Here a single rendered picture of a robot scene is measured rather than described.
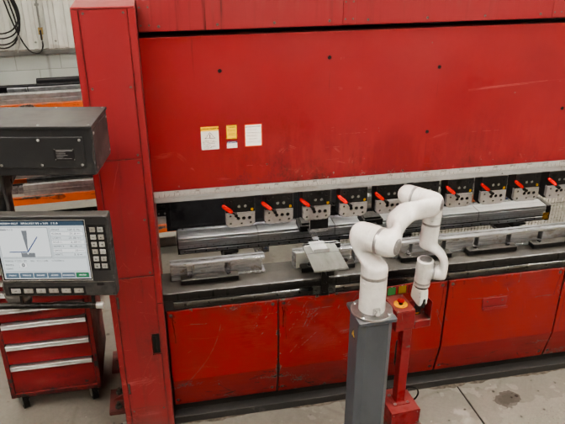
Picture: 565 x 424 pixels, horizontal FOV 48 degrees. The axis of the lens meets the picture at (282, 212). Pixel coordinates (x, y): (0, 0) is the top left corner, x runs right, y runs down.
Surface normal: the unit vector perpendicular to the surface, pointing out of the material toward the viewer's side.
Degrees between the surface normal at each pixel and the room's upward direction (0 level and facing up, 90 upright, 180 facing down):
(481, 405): 0
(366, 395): 90
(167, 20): 90
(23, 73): 90
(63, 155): 90
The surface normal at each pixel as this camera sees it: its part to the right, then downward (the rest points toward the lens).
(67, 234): 0.02, 0.44
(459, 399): 0.00, -0.90
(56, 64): 0.24, 0.42
